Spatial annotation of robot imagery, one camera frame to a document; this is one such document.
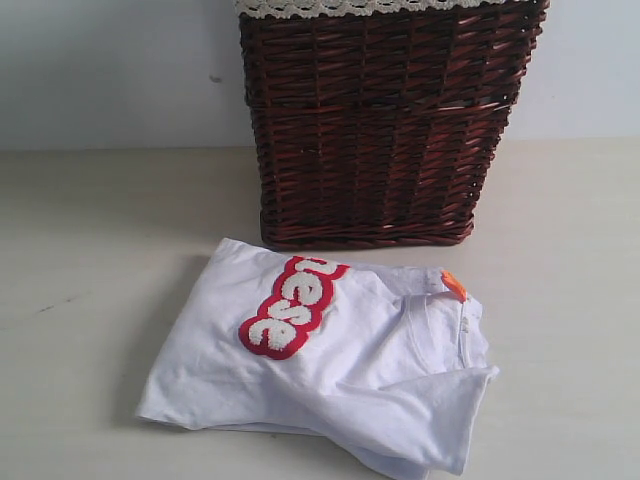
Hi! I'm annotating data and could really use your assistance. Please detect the white t-shirt red lettering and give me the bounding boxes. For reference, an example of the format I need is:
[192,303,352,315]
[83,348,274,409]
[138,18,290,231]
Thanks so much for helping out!
[137,239,498,479]

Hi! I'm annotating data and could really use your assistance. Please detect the dark brown wicker basket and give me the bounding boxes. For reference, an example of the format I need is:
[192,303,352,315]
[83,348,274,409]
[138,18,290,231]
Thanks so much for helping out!
[238,1,548,250]

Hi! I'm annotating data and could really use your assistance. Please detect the white lace fabric trim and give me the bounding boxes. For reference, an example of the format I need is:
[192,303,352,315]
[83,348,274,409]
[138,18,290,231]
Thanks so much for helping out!
[233,0,504,19]

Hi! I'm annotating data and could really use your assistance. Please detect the orange shirt neck label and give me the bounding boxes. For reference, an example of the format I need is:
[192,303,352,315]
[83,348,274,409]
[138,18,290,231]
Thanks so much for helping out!
[441,270,468,303]

